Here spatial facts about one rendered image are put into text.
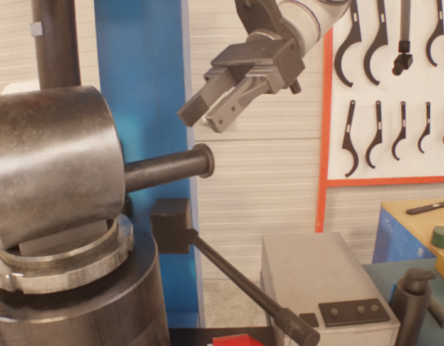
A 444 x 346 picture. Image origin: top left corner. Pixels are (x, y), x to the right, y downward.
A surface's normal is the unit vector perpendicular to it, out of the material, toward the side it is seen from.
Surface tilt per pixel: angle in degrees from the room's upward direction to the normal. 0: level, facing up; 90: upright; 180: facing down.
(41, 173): 82
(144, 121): 90
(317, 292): 0
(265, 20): 125
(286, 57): 90
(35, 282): 90
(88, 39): 90
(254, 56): 35
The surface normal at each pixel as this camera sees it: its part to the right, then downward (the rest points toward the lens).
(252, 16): -0.63, 0.71
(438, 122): 0.00, 0.30
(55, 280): 0.39, 0.26
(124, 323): 0.77, 0.17
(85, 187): 0.62, 0.36
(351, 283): -0.03, -0.95
